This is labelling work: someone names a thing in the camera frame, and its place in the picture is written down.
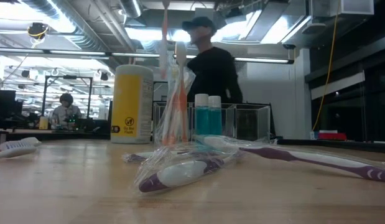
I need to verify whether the teal mouthwash bottle white cap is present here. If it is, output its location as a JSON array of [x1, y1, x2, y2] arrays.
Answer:
[[194, 93, 210, 138], [208, 95, 223, 137]]

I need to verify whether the yellow white wipes canister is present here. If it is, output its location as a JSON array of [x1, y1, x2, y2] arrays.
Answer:
[[110, 64, 154, 145]]

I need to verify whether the purple white toothbrush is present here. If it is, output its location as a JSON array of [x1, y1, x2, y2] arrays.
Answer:
[[122, 149, 193, 164], [134, 146, 243, 195], [195, 134, 385, 184], [0, 136, 43, 159]]

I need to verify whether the clear acrylic organizer box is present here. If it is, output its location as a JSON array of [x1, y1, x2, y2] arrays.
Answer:
[[152, 101, 271, 144]]

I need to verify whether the standing person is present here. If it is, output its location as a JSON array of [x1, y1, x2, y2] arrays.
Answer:
[[181, 16, 244, 105]]

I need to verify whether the long ceiling light bar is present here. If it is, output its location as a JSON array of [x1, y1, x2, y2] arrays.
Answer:
[[0, 46, 295, 65]]

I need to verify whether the seated person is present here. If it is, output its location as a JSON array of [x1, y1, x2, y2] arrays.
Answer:
[[50, 92, 83, 130]]

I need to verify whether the red flat box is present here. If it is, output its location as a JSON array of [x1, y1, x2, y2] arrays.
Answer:
[[318, 132, 348, 141]]

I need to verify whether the white ceiling air unit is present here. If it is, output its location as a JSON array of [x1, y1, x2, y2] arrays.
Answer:
[[310, 0, 375, 17]]

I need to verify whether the black computer monitor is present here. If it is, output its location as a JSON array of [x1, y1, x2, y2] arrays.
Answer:
[[0, 89, 17, 121]]

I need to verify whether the round silver ceiling duct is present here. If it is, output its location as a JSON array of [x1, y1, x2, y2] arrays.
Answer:
[[119, 0, 143, 19]]

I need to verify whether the black aluminium table frame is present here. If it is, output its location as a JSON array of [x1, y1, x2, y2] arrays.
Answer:
[[0, 129, 385, 153]]

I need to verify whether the yellow extension cable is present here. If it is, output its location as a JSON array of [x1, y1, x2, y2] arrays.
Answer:
[[312, 0, 341, 131]]

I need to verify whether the black gantry frame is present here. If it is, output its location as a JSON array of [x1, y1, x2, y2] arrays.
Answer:
[[41, 74, 93, 119]]

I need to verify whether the black ceiling cable reel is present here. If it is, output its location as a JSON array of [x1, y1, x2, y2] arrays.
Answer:
[[27, 22, 50, 41]]

